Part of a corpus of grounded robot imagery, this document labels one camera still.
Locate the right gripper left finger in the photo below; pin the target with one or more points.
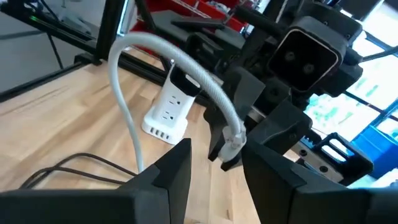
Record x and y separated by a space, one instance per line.
93 208

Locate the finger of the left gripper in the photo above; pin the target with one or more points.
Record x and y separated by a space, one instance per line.
245 90
280 127

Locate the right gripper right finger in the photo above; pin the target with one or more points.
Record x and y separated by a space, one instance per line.
311 205

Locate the white power strip tower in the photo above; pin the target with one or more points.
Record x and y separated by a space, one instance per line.
168 109

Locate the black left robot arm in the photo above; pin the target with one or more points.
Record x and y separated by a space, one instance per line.
258 21

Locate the blue plastic bin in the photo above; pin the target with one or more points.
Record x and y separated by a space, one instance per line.
379 149

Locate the rack with red bins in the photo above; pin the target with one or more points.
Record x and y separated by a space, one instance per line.
161 6

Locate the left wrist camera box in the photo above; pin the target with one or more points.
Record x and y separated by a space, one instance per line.
303 59

